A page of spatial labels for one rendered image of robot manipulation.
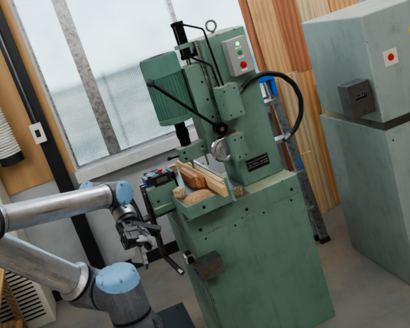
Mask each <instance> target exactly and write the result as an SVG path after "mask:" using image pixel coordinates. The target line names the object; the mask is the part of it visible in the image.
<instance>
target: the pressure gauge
mask: <svg viewBox="0 0 410 328"><path fill-rule="evenodd" d="M182 254H183V256H184V260H185V262H186V263H187V265H190V264H193V267H195V264H196V262H195V259H194V258H193V255H192V254H191V251H190V250H187V251H185V252H183V253H182ZM185 258H186V259H185Z"/></svg>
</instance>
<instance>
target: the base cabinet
mask: <svg viewBox="0 0 410 328"><path fill-rule="evenodd" d="M167 217H168V219H169V222H170V224H171V228H172V231H173V233H174V237H175V239H176V242H177V244H178V247H179V250H180V253H181V255H182V258H183V261H184V264H185V267H186V270H187V273H188V275H189V278H190V281H191V284H192V286H193V289H194V292H195V295H196V297H197V301H198V303H199V306H200V309H201V311H202V315H203V317H204V320H205V322H206V326H207V327H208V328H313V327H315V326H317V325H319V324H321V323H323V322H324V321H326V320H328V319H330V318H332V317H334V316H335V311H334V308H333V304H332V301H331V296H330V294H329V289H328V287H327V282H326V280H325V275H324V272H323V268H322V265H321V260H320V256H319V253H318V249H317V246H316V242H315V239H314V235H313V232H312V227H311V225H310V220H309V218H308V213H307V209H306V206H305V201H304V198H303V194H302V191H300V192H298V193H296V194H293V195H291V196H289V197H286V198H284V199H282V200H280V201H278V202H275V203H273V204H271V205H269V206H266V207H265V208H262V209H260V210H258V211H255V212H253V213H250V214H249V215H246V216H244V217H242V218H240V219H237V220H235V221H233V222H231V223H229V224H227V225H224V226H222V227H219V228H217V229H215V230H212V231H211V232H208V233H206V234H204V235H202V236H199V237H197V238H195V239H191V238H190V237H189V236H188V235H187V234H186V233H185V232H184V231H183V230H182V229H181V228H180V227H179V226H178V225H177V224H176V223H175V222H174V221H173V220H172V219H171V218H170V217H169V216H168V215H167ZM187 250H190V251H191V254H192V255H193V258H194V259H197V258H199V257H201V256H204V255H205V254H208V253H210V252H212V251H214V250H216V251H217V252H218V253H219V254H220V255H221V256H222V258H223V262H224V264H225V267H226V271H225V272H224V273H222V274H220V275H218V276H216V277H213V278H211V279H209V280H207V281H205V282H202V281H201V280H200V279H199V278H198V277H197V274H196V272H195V268H194V267H193V264H190V265H187V263H186V262H185V260H184V256H183V254H182V253H183V252H185V251H187Z"/></svg>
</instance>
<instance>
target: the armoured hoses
mask: <svg viewBox="0 0 410 328"><path fill-rule="evenodd" d="M139 187H140V190H141V193H142V196H143V198H144V199H143V200H144V203H145V206H146V210H147V213H148V214H149V215H150V218H151V221H150V222H151V224H153V225H158V224H157V221H156V217H155V214H154V211H153V209H152V206H151V203H150V201H149V198H148V195H147V193H146V186H145V185H144V184H140V185H139ZM155 239H156V243H157V247H158V250H159V252H160V254H161V255H162V257H163V258H164V259H165V260H166V261H167V262H168V263H169V264H170V265H171V266H172V267H173V268H174V269H175V270H176V271H177V272H178V274H180V275H183V274H184V273H185V271H184V270H183V269H182V268H181V267H180V266H178V265H177V263H176V262H174V261H173V259H172V258H170V256H169V255H167V253H166V250H165V246H164V244H163V240H162V237H161V234H160V235H159V237H155Z"/></svg>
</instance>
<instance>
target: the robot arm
mask: <svg viewBox="0 0 410 328"><path fill-rule="evenodd" d="M132 198H133V189H132V186H131V185H130V184H129V183H128V182H126V181H122V180H121V181H119V182H101V183H93V182H83V183H82V184H81V185H80V187H79V190H75V191H69V192H65V193H60V194H56V195H50V196H46V197H40V198H34V199H31V200H25V201H21V202H15V203H12V204H5V205H2V206H0V268H1V269H4V270H7V271H9V272H11V273H14V274H17V275H19V276H21V277H24V278H26V279H29V280H31V281H34V282H37V283H39V284H41V285H44V286H46V287H48V288H51V289H53V290H56V291H58V292H60V295H61V297H62V298H63V299H64V300H65V301H67V302H68V303H69V304H71V305H73V306H75V307H77V308H87V309H92V310H99V311H104V312H108V313H109V316H110V319H111V321H112V323H113V328H163V322H162V321H161V318H160V317H159V316H158V315H157V314H156V313H155V312H154V311H153V310H152V308H151V306H150V303H149V301H148V298H147V296H146V292H145V290H144V287H143V284H142V282H141V279H140V276H139V273H138V272H137V270H136V268H135V266H134V265H133V264H131V263H127V262H118V263H115V264H112V265H111V266H107V267H105V268H103V269H102V270H100V269H96V268H94V267H92V266H90V265H88V264H85V263H83V262H76V263H74V264H73V263H70V262H68V261H66V260H64V259H62V258H59V257H58V256H55V255H54V254H51V253H49V252H47V251H44V250H42V249H40V248H38V247H35V246H34V245H31V244H30V243H27V242H25V241H23V240H21V239H18V238H16V237H14V236H12V235H10V234H7V232H12V231H15V230H20V229H23V228H28V227H31V226H36V225H41V224H44V223H48V222H52V221H56V220H59V219H64V218H67V217H72V216H75V215H80V214H83V213H88V212H93V211H96V210H100V209H104V208H105V209H109V210H110V212H111V214H112V216H113V218H114V220H115V222H116V225H115V227H116V229H117V231H118V233H119V235H120V242H121V244H122V246H123V248H124V250H125V251H126V250H129V249H131V248H134V247H136V246H137V247H136V248H135V256H133V257H132V258H131V261H132V262H133V263H143V265H144V267H145V269H146V270H147V269H148V265H149V263H148V259H147V257H146V250H145V248H144V247H143V245H144V244H145V242H146V241H147V242H149V243H150V244H151V245H152V246H155V242H154V240H153V238H152V236H154V237H159V235H160V232H161V226H158V225H153V224H149V223H143V222H139V221H137V213H136V211H135V209H134V207H133V205H132V203H131V200H132ZM123 244H124V245H123ZM124 246H125V247H124Z"/></svg>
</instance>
